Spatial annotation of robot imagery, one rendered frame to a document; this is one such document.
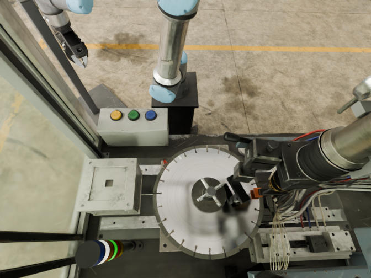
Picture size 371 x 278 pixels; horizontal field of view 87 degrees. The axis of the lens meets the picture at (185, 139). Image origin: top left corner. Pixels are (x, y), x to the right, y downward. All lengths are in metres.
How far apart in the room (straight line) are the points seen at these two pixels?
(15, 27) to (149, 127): 0.47
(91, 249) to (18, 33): 0.48
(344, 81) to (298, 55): 0.58
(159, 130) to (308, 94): 1.97
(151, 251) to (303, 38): 2.96
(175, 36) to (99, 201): 0.58
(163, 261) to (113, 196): 0.30
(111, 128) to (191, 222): 0.47
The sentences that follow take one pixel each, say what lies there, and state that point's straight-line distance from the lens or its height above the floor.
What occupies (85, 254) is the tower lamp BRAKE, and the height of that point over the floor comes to 1.16.
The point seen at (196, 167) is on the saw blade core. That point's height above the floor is 0.95.
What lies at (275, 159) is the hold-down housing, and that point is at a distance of 0.41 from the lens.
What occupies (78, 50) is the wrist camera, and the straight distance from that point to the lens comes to 0.93.
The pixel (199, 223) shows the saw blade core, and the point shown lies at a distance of 0.64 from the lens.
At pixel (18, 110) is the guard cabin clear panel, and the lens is 0.59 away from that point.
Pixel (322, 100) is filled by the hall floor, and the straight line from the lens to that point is 2.54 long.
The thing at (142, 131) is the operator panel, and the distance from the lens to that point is 0.81.
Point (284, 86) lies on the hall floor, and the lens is 2.44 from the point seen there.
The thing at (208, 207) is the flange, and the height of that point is 0.96.
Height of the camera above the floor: 1.59
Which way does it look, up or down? 63 degrees down
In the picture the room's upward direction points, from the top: 6 degrees clockwise
